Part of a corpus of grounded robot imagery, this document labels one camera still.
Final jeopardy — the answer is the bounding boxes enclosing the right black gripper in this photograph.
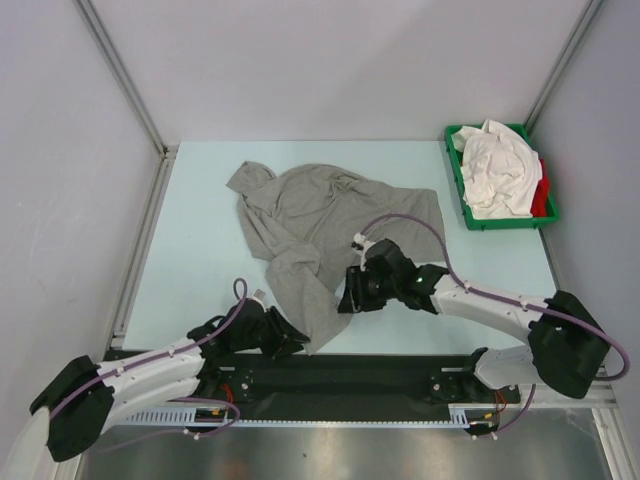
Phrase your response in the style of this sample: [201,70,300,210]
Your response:
[337,265,400,314]

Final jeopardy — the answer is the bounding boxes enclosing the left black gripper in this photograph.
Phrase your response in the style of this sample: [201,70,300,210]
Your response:
[233,306,308,360]

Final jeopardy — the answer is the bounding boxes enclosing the grey t-shirt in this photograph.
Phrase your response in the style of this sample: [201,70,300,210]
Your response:
[227,162,445,355]

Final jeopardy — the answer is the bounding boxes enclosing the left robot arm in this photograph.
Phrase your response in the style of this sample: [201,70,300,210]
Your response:
[4,299,310,478]

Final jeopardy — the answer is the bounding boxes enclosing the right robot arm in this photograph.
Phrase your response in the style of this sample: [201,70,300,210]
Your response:
[338,262,610,401]

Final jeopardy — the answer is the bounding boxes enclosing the white t-shirt in bin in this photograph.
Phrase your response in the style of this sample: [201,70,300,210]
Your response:
[452,119,542,220]

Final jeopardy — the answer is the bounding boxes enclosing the red t-shirt in bin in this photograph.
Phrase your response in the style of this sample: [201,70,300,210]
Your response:
[530,158,551,218]

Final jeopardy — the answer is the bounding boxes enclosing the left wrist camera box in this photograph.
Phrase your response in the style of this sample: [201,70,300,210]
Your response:
[247,289,269,312]

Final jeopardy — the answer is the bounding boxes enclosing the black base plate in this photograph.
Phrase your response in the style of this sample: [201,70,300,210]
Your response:
[194,353,520,422]

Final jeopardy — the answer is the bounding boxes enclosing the white cable duct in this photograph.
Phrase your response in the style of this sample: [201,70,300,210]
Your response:
[119,402,501,431]

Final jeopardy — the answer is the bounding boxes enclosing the aluminium front rail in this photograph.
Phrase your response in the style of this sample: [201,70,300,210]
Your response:
[530,381,617,409]

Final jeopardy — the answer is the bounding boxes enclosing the left aluminium corner post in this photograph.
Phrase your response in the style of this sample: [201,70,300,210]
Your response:
[72,0,167,158]

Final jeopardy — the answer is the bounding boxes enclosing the aluminium corner post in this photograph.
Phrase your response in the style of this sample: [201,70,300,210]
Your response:
[72,0,167,158]
[524,0,607,134]

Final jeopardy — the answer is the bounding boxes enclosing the right aluminium corner post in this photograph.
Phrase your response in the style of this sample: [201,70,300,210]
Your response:
[524,0,607,134]

